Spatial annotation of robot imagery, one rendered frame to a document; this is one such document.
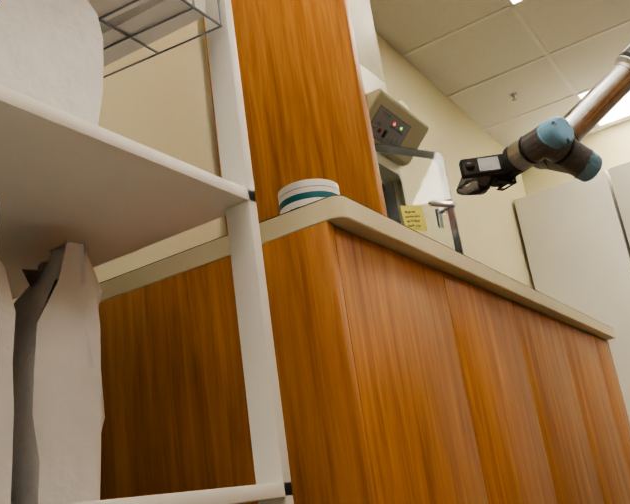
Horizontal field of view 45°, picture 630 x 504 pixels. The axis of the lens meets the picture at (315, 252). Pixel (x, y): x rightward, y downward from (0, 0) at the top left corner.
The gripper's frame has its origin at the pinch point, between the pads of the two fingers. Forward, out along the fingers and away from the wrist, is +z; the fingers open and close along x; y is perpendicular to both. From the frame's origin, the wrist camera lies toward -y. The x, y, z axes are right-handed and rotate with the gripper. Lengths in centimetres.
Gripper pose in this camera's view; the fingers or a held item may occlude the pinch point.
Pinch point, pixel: (458, 189)
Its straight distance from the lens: 206.8
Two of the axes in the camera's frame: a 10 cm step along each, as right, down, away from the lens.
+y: 8.6, 0.5, 5.1
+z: -5.0, 3.4, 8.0
